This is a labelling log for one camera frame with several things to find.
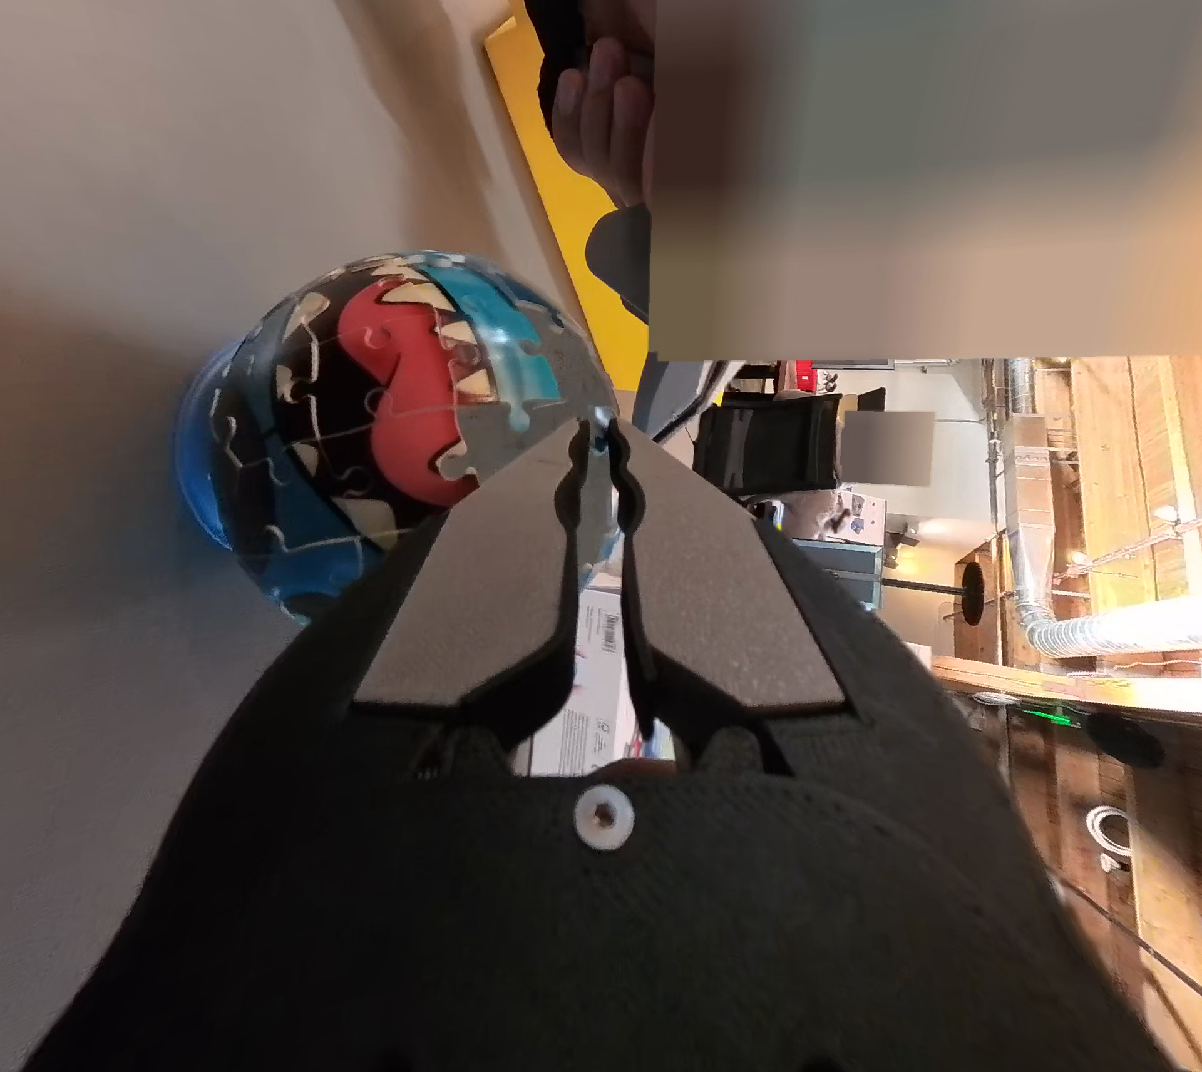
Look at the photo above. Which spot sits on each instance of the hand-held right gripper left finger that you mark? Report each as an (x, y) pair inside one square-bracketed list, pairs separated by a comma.
[(479, 612)]

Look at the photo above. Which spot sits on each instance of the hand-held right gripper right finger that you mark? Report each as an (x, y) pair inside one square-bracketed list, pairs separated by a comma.
[(723, 612)]

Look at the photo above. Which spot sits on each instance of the blue puzzle ball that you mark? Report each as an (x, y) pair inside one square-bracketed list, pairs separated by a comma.
[(329, 433)]

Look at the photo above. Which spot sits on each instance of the cartoon printed puzzle box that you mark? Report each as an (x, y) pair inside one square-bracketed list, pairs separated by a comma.
[(597, 696)]

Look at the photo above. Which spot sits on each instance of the person's left hand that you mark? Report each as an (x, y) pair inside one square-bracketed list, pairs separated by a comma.
[(610, 124)]

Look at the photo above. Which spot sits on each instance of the yellow plastic bin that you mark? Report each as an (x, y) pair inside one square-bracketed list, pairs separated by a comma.
[(564, 199)]

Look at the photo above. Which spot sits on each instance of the black office chair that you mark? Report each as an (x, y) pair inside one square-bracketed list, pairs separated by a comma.
[(779, 443)]

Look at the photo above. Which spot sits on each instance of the black round stand base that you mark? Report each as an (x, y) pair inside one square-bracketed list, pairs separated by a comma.
[(972, 593)]

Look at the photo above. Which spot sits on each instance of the silver ventilation duct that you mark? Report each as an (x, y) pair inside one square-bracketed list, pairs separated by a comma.
[(1034, 527)]

